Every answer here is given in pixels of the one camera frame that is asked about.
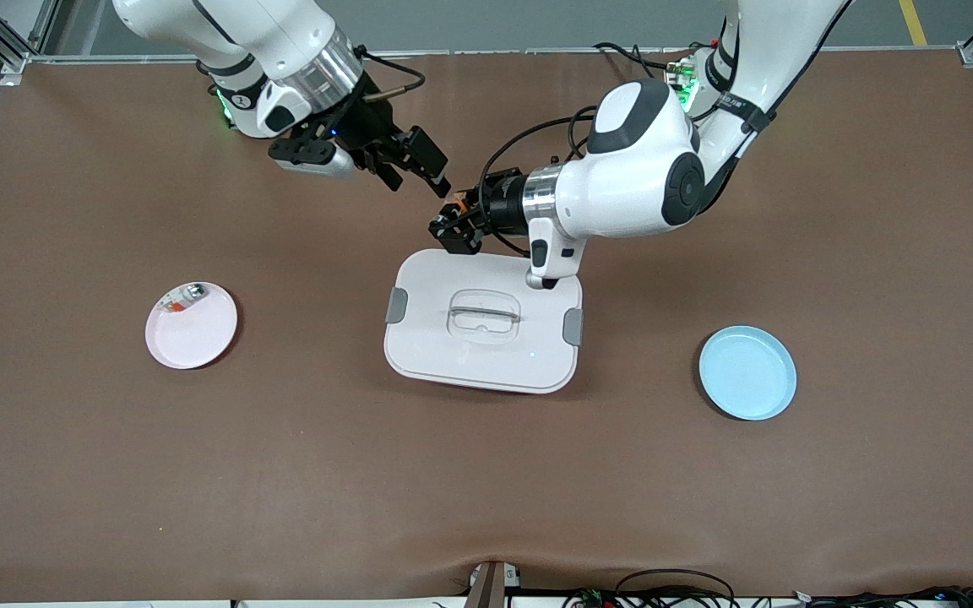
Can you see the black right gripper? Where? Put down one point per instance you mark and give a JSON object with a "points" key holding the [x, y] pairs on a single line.
{"points": [[371, 129]]}

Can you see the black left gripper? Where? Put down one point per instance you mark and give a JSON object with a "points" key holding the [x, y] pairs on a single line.
{"points": [[502, 205]]}

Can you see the orange and black push-button switch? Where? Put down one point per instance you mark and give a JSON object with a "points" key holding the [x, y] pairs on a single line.
{"points": [[455, 203]]}

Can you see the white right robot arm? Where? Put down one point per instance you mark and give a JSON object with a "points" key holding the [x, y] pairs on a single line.
{"points": [[225, 25]]}

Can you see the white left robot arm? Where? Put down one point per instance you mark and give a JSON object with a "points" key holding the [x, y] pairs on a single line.
{"points": [[638, 169]]}

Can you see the white lidded box, grey latches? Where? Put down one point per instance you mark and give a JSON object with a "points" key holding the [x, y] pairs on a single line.
{"points": [[486, 355]]}

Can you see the control box with green light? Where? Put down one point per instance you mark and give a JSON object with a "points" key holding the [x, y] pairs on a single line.
{"points": [[682, 84]]}

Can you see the pink round plate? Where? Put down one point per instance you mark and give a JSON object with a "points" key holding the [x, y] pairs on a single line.
{"points": [[191, 338]]}

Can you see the light blue round plate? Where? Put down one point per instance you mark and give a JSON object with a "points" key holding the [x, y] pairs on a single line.
{"points": [[748, 371]]}

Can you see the brown table cover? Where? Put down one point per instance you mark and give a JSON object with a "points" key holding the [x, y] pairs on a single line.
{"points": [[115, 464]]}

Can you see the white and green push-button switch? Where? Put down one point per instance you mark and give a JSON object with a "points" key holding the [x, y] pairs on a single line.
{"points": [[191, 293]]}

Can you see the metal table edge bracket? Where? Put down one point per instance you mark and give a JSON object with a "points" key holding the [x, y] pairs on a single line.
{"points": [[491, 587]]}

